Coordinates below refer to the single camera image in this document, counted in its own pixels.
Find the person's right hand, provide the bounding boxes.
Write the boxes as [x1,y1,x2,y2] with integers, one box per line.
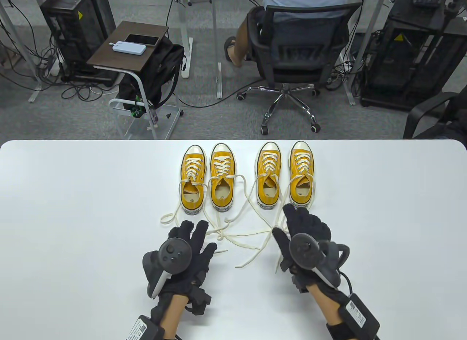
[272,204,347,307]

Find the person's left hand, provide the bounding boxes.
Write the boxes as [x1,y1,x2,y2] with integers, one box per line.
[150,219,218,324]

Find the gray handheld controller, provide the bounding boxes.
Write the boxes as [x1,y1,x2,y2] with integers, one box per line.
[142,238,192,299]
[289,233,350,289]

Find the white shoe lace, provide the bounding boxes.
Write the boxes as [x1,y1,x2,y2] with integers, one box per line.
[161,159,238,242]
[219,154,289,240]
[235,154,315,274]
[209,156,260,250]

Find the person's left forearm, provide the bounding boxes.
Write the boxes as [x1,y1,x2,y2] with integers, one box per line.
[159,294,190,339]

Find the person's right forearm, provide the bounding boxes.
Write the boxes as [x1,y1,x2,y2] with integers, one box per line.
[306,283,345,326]

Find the white desk leg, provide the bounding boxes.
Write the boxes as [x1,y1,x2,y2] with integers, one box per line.
[343,0,387,106]
[172,0,193,79]
[212,0,223,99]
[0,0,41,103]

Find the dark office chair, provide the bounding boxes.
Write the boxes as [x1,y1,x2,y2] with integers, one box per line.
[403,92,467,140]

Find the green bag accessory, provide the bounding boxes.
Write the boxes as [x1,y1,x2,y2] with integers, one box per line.
[131,95,146,118]

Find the black mesh office chair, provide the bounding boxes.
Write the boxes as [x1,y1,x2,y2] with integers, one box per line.
[237,2,362,135]

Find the black computer rack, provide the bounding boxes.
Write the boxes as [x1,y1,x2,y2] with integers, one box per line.
[360,0,467,112]

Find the black sandal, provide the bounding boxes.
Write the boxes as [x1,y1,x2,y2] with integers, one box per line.
[224,36,238,62]

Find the black backpack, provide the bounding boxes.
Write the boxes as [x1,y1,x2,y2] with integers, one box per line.
[117,36,186,118]

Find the brown side table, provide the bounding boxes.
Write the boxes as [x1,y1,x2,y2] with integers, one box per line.
[87,21,184,140]

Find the light blue power bank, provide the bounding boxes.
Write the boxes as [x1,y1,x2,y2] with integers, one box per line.
[109,41,147,56]

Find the black smartphone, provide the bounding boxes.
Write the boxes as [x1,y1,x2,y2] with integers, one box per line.
[125,34,160,46]

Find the black computer tower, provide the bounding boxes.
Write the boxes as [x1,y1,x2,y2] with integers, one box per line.
[40,0,116,88]

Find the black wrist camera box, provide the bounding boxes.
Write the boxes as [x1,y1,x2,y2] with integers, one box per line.
[126,316,165,340]
[337,293,381,340]

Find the tangle of black cables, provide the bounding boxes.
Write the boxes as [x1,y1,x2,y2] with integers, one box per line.
[0,0,104,101]

